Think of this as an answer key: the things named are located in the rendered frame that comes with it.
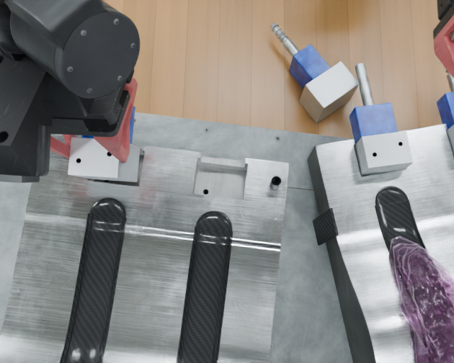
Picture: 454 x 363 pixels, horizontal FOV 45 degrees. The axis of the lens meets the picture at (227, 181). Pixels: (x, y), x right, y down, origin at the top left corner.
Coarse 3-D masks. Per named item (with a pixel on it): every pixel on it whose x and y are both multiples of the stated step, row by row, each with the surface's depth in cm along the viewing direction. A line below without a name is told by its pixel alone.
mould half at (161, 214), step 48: (48, 192) 56; (96, 192) 56; (144, 192) 56; (48, 240) 55; (144, 240) 55; (192, 240) 55; (240, 240) 55; (48, 288) 54; (144, 288) 54; (240, 288) 54; (0, 336) 53; (48, 336) 53; (144, 336) 53; (240, 336) 53
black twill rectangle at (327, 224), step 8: (320, 216) 62; (328, 216) 60; (320, 224) 62; (328, 224) 60; (336, 224) 58; (320, 232) 63; (328, 232) 60; (336, 232) 58; (320, 240) 63; (328, 240) 61
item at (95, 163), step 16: (80, 144) 52; (96, 144) 52; (80, 160) 53; (96, 160) 52; (112, 160) 51; (128, 160) 54; (80, 176) 54; (96, 176) 52; (112, 176) 51; (128, 176) 54
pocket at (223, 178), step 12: (204, 156) 59; (204, 168) 60; (216, 168) 60; (228, 168) 60; (240, 168) 59; (204, 180) 60; (216, 180) 60; (228, 180) 60; (240, 180) 60; (192, 192) 57; (204, 192) 60; (216, 192) 59; (228, 192) 59; (240, 192) 59
